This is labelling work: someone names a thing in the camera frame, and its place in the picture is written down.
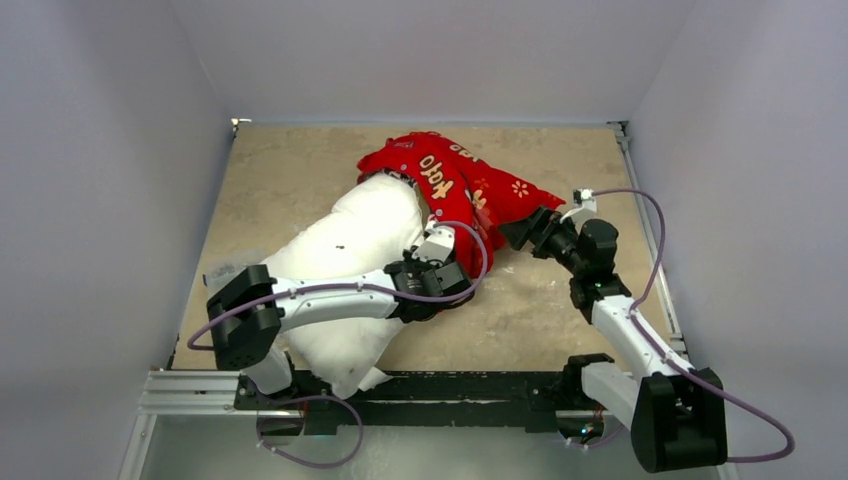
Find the aluminium front frame rail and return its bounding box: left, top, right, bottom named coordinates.
left=117, top=369, right=740, bottom=480

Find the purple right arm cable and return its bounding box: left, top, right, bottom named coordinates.
left=566, top=188, right=796, bottom=465

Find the metal corner bracket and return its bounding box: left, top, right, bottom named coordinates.
left=231, top=118, right=253, bottom=138

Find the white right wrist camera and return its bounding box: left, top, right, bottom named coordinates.
left=559, top=188, right=598, bottom=226

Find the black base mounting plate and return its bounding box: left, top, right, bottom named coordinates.
left=234, top=370, right=618, bottom=441

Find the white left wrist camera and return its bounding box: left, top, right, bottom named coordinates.
left=410, top=220, right=456, bottom=264

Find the red printed pillowcase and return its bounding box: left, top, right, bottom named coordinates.
left=357, top=131, right=565, bottom=278

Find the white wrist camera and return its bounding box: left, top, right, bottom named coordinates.
left=559, top=188, right=598, bottom=226
left=410, top=220, right=456, bottom=264

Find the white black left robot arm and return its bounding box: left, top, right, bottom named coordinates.
left=187, top=260, right=479, bottom=409

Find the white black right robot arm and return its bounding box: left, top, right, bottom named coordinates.
left=499, top=207, right=728, bottom=473

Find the white pillow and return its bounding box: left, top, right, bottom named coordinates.
left=266, top=173, right=423, bottom=399

